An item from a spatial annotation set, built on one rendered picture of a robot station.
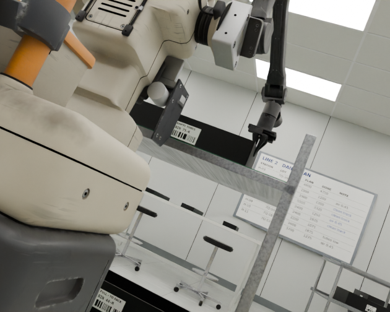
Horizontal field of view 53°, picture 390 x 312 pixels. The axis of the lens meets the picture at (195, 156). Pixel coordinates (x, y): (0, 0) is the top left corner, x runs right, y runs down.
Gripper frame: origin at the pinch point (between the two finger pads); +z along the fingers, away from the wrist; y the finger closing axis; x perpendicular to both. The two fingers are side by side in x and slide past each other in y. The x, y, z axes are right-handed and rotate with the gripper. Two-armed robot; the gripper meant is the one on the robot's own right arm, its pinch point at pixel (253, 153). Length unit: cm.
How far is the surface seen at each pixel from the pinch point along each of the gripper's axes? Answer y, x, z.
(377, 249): -143, -462, -37
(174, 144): 18.7, 26.1, 11.5
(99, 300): 25, 12, 64
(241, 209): 52, -459, -16
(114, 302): 21, 12, 63
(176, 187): 161, -460, -9
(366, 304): -114, -288, 35
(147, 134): 28.0, 26.2, 11.7
